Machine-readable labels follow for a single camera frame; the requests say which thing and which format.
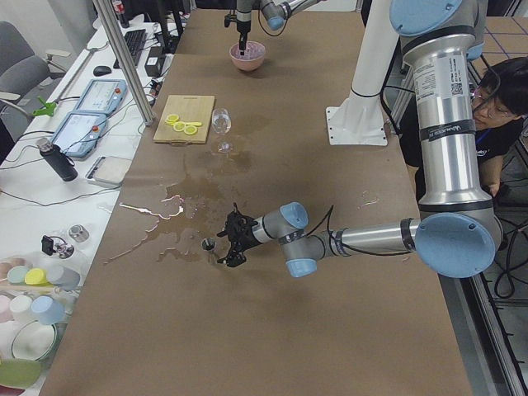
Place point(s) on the upper blue teach pendant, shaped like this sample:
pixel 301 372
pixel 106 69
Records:
pixel 102 96

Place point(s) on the blue teach pendant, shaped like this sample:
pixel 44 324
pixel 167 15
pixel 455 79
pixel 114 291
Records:
pixel 79 132
pixel 102 96

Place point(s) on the green clamp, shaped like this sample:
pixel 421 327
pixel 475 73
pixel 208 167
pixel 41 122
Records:
pixel 47 108

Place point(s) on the white kitchen scale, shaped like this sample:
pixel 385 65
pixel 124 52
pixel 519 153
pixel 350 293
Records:
pixel 108 171

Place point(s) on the lower blue teach pendant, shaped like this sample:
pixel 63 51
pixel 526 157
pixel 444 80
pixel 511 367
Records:
pixel 79 132

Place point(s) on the white plate with rim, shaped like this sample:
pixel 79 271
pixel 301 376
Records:
pixel 35 341

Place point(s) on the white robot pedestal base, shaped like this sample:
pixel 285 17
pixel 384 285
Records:
pixel 359 120

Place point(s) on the black box with label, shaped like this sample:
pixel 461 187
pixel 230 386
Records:
pixel 154 63

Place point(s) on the person in black shirt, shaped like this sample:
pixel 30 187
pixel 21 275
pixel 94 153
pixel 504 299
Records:
pixel 499 107

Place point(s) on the green bowl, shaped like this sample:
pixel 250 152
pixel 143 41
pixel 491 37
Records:
pixel 20 373

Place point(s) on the lemon slice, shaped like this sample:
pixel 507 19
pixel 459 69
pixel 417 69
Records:
pixel 190 130
pixel 172 119
pixel 179 126

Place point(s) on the black insulated bottle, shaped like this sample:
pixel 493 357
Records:
pixel 58 161

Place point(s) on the steel cocktail jigger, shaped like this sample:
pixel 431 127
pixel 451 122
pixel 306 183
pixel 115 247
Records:
pixel 208 245

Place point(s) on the pink bowl of ice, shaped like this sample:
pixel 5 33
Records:
pixel 252 57

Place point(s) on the black computer mouse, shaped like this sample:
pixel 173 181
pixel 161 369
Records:
pixel 101 70

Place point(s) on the grey office chair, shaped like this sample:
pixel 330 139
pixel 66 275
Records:
pixel 22 69

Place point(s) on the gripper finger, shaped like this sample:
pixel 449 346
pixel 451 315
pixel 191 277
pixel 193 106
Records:
pixel 236 224
pixel 232 259
pixel 242 43

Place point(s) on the small steel weight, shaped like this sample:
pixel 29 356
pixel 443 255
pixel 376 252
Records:
pixel 78 233

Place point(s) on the light blue cup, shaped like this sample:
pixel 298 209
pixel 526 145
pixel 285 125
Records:
pixel 47 310

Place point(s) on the clear wine glass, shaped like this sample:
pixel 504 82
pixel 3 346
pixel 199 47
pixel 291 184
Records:
pixel 221 123

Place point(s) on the aluminium frame post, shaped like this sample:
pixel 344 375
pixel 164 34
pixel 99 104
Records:
pixel 117 41

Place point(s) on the bamboo cutting board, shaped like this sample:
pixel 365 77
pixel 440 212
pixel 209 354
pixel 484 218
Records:
pixel 189 108

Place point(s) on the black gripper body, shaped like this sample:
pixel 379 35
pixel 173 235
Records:
pixel 246 237
pixel 243 21

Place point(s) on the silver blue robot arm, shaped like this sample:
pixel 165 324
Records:
pixel 275 13
pixel 457 233

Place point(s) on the yellow cup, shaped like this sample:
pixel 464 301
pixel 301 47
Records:
pixel 36 277

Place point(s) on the black keyboard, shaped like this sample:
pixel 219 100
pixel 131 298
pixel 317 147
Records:
pixel 135 41

